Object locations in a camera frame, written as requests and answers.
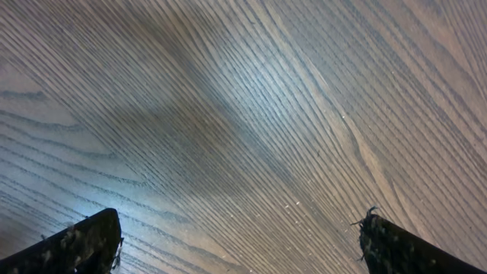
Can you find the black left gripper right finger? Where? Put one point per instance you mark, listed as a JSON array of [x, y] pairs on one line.
[[389, 249]]

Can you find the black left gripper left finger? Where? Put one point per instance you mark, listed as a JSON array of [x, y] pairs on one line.
[[91, 246]]

